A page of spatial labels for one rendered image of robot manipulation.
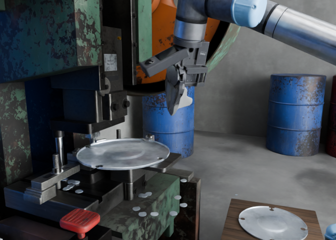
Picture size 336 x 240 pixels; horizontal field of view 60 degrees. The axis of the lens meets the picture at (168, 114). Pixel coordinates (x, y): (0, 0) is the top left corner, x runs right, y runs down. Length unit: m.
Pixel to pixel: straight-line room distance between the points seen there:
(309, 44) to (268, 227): 0.90
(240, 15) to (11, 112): 0.71
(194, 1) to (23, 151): 0.70
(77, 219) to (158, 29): 0.84
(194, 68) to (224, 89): 3.46
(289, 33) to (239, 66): 3.41
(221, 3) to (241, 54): 3.48
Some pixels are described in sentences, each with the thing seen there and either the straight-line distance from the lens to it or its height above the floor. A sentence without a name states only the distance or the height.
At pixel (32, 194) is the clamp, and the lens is 0.87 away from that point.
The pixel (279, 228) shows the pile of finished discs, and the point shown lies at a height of 0.36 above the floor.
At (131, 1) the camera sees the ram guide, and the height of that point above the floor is 1.25.
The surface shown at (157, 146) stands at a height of 0.78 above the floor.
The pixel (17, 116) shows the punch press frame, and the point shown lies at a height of 0.90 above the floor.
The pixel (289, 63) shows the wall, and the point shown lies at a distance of 4.05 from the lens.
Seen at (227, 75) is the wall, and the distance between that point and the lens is 4.16.
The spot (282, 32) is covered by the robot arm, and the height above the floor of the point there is 1.14.
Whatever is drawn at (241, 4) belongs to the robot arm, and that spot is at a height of 1.18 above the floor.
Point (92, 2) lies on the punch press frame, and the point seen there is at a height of 1.21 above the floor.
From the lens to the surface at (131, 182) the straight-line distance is 0.91.
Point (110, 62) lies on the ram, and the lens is 0.92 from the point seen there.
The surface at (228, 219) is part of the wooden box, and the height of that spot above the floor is 0.35.
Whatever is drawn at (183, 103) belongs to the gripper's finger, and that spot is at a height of 0.96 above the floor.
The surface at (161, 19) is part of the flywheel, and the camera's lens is 1.25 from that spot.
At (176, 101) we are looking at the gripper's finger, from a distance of 0.74.
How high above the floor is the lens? 1.08
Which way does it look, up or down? 11 degrees down
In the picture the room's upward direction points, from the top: straight up
